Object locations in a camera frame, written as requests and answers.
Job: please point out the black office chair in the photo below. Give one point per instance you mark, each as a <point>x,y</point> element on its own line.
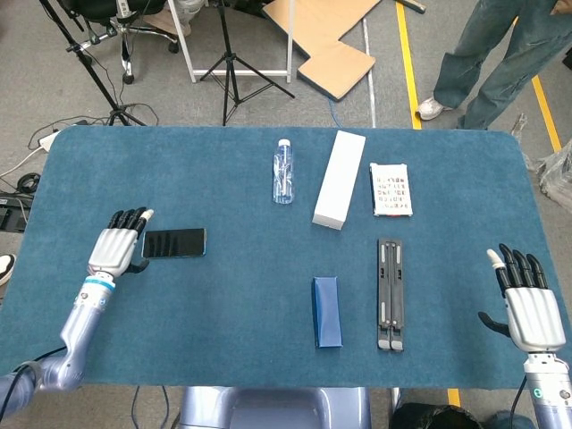
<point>125,11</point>

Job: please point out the black tripod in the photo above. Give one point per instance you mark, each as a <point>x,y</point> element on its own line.
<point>230,62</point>

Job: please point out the blue table cloth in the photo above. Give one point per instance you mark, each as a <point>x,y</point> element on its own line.
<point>223,304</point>

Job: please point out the crumpled clear plastic wrap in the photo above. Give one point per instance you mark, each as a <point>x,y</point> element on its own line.
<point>556,174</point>

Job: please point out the smartphone with teal back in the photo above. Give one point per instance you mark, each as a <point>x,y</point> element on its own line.
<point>174,243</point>

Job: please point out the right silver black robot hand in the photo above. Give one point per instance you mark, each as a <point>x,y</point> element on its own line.
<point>534,317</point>

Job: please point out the white frame table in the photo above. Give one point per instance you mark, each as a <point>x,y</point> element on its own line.
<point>288,40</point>

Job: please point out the white power strip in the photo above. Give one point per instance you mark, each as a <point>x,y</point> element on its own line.
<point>48,140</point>

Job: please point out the black floor device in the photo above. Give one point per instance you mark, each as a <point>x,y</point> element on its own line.
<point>11,212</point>

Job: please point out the clear plastic water bottle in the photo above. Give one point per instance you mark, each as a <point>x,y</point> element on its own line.
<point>283,176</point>

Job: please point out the black folding laptop stand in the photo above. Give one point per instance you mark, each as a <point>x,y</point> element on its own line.
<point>390,295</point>

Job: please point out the long blue box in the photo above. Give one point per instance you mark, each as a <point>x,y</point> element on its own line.
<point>327,313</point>

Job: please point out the standing person in jeans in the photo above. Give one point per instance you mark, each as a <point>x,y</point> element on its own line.
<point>500,53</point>

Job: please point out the black bag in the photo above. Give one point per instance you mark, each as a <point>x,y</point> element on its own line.
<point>435,418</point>

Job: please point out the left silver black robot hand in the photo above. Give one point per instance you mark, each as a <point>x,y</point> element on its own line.
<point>111,250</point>

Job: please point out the flat brown cardboard sheet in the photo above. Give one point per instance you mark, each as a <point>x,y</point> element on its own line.
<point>330,49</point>

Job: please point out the black light stand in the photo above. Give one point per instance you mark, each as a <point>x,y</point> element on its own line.
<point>91,73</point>

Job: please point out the white book with small pictures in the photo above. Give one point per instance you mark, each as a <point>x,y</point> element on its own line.
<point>391,190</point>

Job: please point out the black and white shoe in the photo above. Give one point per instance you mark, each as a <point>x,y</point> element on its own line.
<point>6,268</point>

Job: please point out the lavender robot torso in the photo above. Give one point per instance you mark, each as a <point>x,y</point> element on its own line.
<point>277,409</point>

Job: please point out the long white cardboard box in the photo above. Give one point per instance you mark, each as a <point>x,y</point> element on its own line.
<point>339,179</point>

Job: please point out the right lavender robot arm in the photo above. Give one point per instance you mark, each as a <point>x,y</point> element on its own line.
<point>549,389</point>

